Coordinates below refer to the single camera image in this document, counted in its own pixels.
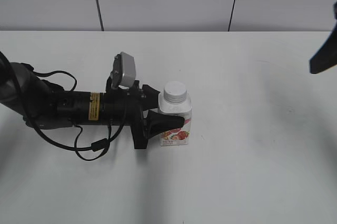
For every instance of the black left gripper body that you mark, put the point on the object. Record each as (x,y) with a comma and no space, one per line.
(123,107)

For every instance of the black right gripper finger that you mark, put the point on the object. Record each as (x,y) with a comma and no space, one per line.
(325,57)

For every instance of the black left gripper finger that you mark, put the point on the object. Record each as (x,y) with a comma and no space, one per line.
(157,123)
(149,97)

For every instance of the white plastic bottle cap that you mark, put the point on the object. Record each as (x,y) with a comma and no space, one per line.
(175,92)

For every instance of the white strawberry yogurt drink bottle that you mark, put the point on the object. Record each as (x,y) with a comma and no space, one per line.
(177,132)

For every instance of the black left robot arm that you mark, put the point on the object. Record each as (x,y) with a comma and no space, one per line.
(45,105)

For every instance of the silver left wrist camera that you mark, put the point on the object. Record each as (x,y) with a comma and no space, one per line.
(123,72)

